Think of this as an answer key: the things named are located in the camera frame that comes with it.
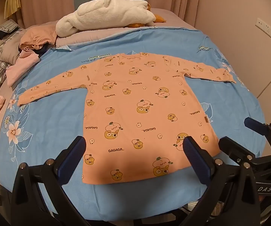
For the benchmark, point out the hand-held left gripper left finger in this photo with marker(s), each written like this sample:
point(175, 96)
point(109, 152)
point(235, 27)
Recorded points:
point(73, 155)

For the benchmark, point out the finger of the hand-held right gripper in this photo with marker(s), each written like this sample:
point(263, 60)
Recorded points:
point(255, 125)
point(231, 147)

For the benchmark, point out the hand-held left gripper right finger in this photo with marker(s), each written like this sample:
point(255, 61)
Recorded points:
point(196, 160)

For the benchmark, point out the pink cartoon print shirt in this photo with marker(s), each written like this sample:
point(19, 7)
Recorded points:
point(137, 98)

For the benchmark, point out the light pink garment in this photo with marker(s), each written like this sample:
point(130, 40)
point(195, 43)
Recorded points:
point(20, 70)

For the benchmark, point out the blue floral blanket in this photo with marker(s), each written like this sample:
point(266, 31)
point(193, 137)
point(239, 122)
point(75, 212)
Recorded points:
point(184, 42)

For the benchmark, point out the dark crumpled garment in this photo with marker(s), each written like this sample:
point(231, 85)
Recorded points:
point(42, 50)

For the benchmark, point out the grey pillow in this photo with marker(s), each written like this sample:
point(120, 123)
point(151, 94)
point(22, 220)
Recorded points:
point(10, 49)

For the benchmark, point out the crumpled peach garment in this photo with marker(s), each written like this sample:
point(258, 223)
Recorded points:
point(39, 35)

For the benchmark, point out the grey plaid cloth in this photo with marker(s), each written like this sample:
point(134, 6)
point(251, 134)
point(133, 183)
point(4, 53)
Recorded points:
point(7, 27)

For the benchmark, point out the white plush duck toy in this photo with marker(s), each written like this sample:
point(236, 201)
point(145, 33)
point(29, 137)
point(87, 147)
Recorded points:
point(102, 14)

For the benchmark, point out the beige hanging tassel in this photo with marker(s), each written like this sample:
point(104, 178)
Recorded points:
point(10, 1)

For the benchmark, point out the white wall socket strip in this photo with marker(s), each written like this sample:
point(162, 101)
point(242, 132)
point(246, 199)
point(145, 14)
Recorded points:
point(270, 31)

